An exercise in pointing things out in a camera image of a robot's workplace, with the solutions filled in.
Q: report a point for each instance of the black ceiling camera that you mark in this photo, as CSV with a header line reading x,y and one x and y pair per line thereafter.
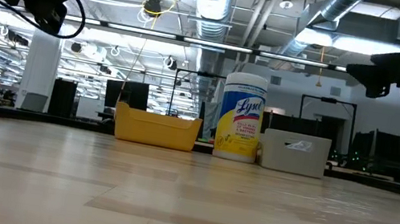
x,y
153,5

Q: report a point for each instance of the silver ventilation duct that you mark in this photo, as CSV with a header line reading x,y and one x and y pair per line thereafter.
x,y
213,8
340,1

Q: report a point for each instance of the black aluminium table frame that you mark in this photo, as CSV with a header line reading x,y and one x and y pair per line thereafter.
x,y
20,114

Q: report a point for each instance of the plastic toothbrush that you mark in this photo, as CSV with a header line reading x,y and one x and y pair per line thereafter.
x,y
299,146

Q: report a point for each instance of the white building column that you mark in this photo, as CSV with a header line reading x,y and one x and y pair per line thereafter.
x,y
41,61

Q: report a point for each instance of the Lysol wipes canister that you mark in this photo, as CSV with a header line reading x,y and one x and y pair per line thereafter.
x,y
241,115

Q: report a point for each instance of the gray plastic bin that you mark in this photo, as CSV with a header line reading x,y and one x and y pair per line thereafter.
x,y
293,160

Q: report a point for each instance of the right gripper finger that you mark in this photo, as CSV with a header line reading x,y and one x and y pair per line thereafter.
x,y
362,64
361,76

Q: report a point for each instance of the yellow plastic bin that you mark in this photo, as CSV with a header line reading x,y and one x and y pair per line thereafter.
x,y
156,129

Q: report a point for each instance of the black gantry frame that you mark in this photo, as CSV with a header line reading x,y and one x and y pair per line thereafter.
x,y
330,100
190,71

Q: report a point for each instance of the overhead beam with light strips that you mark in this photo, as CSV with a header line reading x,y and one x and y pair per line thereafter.
x,y
104,24

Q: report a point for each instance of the black cabinet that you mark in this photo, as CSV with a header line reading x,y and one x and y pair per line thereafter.
x,y
62,99

